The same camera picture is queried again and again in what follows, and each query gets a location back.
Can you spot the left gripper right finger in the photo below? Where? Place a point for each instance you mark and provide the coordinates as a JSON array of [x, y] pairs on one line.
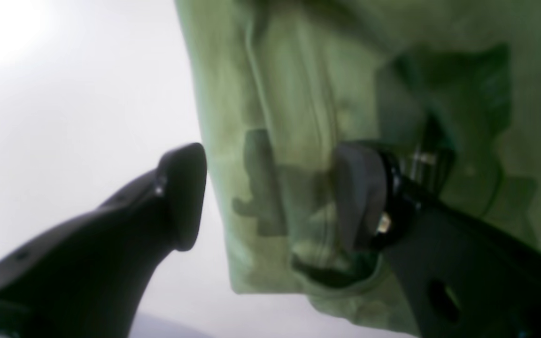
[[462, 277]]

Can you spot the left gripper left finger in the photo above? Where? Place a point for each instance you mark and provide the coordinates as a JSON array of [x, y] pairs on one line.
[[85, 278]]

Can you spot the green t-shirt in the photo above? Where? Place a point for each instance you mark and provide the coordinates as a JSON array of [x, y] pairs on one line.
[[450, 88]]

